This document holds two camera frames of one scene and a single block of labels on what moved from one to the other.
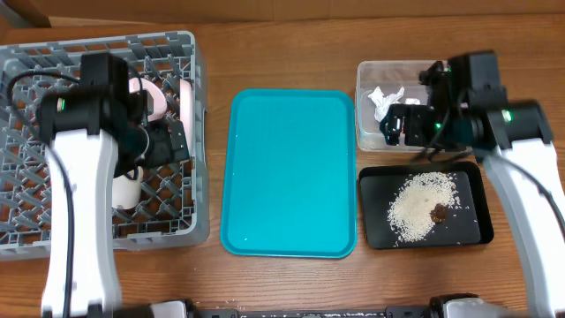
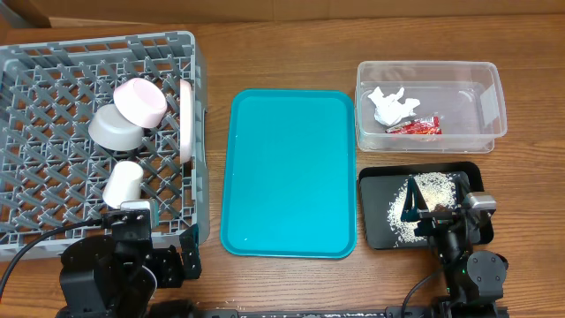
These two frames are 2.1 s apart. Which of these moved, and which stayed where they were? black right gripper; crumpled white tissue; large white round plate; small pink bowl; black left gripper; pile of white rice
Moved: black left gripper; black right gripper
Stayed: pile of white rice; large white round plate; small pink bowl; crumpled white tissue
